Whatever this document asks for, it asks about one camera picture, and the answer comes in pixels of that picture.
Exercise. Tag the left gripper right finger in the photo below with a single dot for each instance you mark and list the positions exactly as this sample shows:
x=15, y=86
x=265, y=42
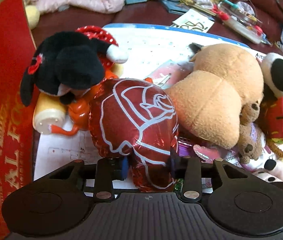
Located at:
x=187, y=174

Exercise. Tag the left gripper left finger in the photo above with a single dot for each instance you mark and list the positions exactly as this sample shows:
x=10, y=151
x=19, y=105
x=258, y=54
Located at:
x=108, y=170

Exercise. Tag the red rose foil balloon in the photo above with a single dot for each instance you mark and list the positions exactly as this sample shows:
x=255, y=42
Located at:
x=136, y=119

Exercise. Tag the small brown teddy bear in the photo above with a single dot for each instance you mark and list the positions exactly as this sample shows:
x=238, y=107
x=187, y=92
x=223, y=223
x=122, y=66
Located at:
x=251, y=140

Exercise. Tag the orange plastic toy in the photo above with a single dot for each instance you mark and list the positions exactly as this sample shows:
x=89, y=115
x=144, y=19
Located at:
x=79, y=110

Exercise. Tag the mickey mouse plush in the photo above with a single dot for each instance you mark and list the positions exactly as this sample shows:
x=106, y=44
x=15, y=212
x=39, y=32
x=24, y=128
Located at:
x=272, y=172

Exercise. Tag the large tan plush toy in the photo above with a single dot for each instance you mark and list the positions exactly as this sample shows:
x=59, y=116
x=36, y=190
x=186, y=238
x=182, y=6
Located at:
x=210, y=99

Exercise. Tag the minnie mouse plush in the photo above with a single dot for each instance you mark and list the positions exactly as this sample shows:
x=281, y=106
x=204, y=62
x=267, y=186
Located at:
x=64, y=67

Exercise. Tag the panda plush toy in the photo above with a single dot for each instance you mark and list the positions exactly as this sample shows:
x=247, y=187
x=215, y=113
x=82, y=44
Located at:
x=272, y=68

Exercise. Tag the red cardboard box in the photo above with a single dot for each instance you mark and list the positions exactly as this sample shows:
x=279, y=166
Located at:
x=16, y=132

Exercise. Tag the white printed card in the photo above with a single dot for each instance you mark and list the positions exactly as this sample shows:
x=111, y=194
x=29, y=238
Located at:
x=193, y=20

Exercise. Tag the clear plastic toy tray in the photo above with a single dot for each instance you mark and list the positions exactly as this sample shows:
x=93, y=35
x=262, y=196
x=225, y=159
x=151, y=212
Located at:
x=241, y=22

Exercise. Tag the dark red leather sofa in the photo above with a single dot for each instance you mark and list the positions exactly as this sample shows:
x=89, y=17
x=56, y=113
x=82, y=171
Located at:
x=270, y=12

